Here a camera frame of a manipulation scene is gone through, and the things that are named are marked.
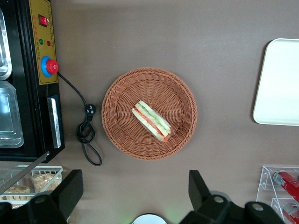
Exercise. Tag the round brown wicker basket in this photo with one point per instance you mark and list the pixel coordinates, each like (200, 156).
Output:
(121, 130)

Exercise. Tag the triangle sandwich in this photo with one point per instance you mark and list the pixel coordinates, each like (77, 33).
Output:
(149, 119)

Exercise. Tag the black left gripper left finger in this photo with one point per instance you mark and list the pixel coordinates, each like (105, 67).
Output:
(67, 193)

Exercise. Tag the clear acrylic bottle rack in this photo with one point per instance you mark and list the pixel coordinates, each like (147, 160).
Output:
(264, 182)

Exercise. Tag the silver metal bar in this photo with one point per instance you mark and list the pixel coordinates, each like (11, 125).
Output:
(23, 170)

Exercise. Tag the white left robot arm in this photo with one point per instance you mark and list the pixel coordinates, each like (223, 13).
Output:
(149, 219)

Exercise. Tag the silver metal tray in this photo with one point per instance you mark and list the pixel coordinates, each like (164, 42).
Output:
(3, 46)
(9, 116)

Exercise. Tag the black sealing machine yellow panel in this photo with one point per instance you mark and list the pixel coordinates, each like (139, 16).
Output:
(30, 105)

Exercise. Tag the clear bag of crackers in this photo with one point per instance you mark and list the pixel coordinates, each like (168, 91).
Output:
(46, 182)
(14, 198)
(17, 189)

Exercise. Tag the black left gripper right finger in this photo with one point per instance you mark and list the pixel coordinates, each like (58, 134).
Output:
(198, 193)

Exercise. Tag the cream plastic tray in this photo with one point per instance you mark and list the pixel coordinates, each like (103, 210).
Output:
(280, 81)

